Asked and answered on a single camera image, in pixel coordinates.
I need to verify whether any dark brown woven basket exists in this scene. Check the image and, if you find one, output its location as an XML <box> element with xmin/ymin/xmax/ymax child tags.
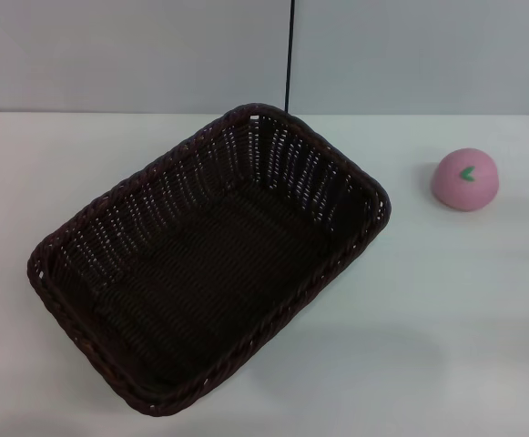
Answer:
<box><xmin>25</xmin><ymin>103</ymin><xmax>391</xmax><ymax>418</ymax></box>

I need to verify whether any pink peach toy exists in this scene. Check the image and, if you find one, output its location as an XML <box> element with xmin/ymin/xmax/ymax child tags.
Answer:
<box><xmin>430</xmin><ymin>147</ymin><xmax>502</xmax><ymax>214</ymax></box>

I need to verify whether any black vertical pole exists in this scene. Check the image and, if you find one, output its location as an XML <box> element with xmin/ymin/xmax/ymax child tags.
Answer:
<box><xmin>284</xmin><ymin>0</ymin><xmax>299</xmax><ymax>113</ymax></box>

